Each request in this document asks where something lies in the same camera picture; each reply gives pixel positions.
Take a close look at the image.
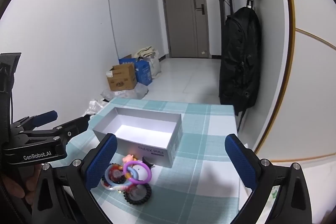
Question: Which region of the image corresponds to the cream tote bag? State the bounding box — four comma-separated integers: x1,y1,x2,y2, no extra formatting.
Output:
133,46,158,59

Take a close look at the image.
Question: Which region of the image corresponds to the black bow hair clip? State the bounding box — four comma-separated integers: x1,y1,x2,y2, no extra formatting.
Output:
142,157,154,169

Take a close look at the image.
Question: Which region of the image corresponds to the teal checked tablecloth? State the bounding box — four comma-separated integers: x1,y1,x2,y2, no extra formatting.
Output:
63,97,241,224

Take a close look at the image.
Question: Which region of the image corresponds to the purple ring bracelet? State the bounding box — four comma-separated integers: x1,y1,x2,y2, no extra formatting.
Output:
123,160,153,185

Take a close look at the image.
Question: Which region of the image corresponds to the blue cardboard box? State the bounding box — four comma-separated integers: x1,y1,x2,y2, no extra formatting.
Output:
119,55,153,86

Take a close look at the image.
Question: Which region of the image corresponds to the grey-brown door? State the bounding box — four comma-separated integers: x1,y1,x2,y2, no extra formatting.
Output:
163,0,210,59

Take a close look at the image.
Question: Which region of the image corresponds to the pink yellow toy figure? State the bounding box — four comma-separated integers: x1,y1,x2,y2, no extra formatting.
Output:
122,155,137,164

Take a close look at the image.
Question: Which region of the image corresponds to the black coat rack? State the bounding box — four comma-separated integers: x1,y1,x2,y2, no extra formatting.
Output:
218,0,236,32

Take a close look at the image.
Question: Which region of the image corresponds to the black coil hair tie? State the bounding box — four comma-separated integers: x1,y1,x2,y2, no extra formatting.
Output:
122,182,153,205

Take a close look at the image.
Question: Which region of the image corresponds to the light blue ring bracelet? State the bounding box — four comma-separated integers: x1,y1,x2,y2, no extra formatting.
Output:
105,164,139,188

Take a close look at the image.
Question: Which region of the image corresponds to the person's left hand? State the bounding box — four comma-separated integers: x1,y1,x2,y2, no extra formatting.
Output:
1,164,42,203

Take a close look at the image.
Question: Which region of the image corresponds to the grey plastic mailer bag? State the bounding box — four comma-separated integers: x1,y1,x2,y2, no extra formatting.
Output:
101,83,149,102

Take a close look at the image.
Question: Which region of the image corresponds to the silver plastic mailer bag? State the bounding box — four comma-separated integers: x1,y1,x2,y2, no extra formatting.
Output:
85,100,107,115

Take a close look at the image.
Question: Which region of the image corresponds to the black hanging backpack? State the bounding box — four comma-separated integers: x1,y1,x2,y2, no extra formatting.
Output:
219,7,261,115

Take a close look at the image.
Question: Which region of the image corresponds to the brown cardboard box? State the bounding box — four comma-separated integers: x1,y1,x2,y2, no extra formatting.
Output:
106,63,137,92

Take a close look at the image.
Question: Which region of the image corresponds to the grey open cardboard box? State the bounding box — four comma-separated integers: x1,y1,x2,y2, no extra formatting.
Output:
93,107,183,168

